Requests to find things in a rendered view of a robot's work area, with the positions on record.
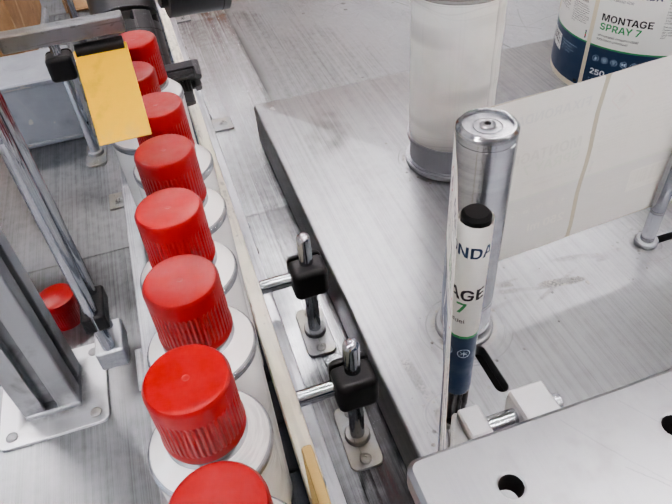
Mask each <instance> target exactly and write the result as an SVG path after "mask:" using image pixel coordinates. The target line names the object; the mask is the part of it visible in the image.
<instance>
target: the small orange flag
mask: <svg viewBox="0 0 672 504"><path fill-rule="evenodd" d="M73 46H74V50H75V51H74V52H73V54H74V57H75V61H76V64H77V68H78V71H79V75H80V78H81V82H82V85H83V89H84V92H85V96H86V99H87V103H88V106H89V110H90V113H91V117H92V121H93V124H94V128H95V131H96V135H97V138H98V142H99V145H100V146H103V145H107V144H111V143H116V142H120V141H125V140H129V139H134V138H138V137H142V136H147V135H151V134H152V132H151V128H150V125H149V121H148V117H147V114H146V110H145V107H144V103H143V99H142V96H141V92H140V89H139V85H138V82H137V78H136V74H135V71H134V67H133V64H132V60H131V56H130V53H129V49H128V46H127V42H126V41H125V42H124V40H123V37H122V35H118V36H113V37H107V38H102V39H97V40H92V41H87V42H82V43H76V44H73Z"/></svg>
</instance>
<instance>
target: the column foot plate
mask: <svg viewBox="0 0 672 504"><path fill-rule="evenodd" d="M72 351H73V353H74V355H75V356H76V358H77V360H78V362H79V363H80V365H81V378H82V405H81V406H78V407H75V408H71V409H68V410H65V411H61V412H58V413H55V414H51V415H48V416H45V417H42V418H38V419H35V420H32V421H27V420H26V418H25V417H24V416H23V414H22V413H21V412H20V410H19V409H18V408H17V406H16V405H15V404H14V402H13V401H12V400H11V398H10V397H9V396H8V394H7V393H6V392H5V391H4V389H3V399H2V411H1V423H0V450H1V451H2V452H9V451H13V450H16V449H19V448H22V447H26V446H29V445H32V444H35V443H39V442H42V441H45V440H48V439H52V438H55V437H58V436H61V435H65V434H68V433H71V432H74V431H78V430H81V429H84V428H87V427H91V426H94V425H97V424H100V423H103V422H105V421H107V420H108V419H109V417H110V400H109V385H108V371H107V370H103V369H102V367H101V366H100V364H99V362H98V360H97V358H96V356H95V343H92V344H89V345H85V346H82V347H78V348H75V349H72Z"/></svg>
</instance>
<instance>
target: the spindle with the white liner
mask: <svg viewBox="0 0 672 504"><path fill-rule="evenodd" d="M507 1H508V0H411V25H410V43H411V55H410V97H409V124H408V127H407V136H408V138H409V140H410V144H409V145H408V147H407V149H406V161H407V163H408V165H409V166H410V168H411V169H412V170H414V171H415V172H416V173H418V174H420V175H422V176H424V177H426V178H429V179H432V180H437V181H444V182H451V170H452V158H453V145H454V132H455V124H456V120H457V119H458V118H459V117H460V116H461V115H462V114H464V113H465V112H467V111H470V110H473V109H477V108H487V107H491V106H494V105H495V96H496V87H497V82H498V76H499V67H500V56H501V48H502V42H503V35H504V29H505V16H506V8H507Z"/></svg>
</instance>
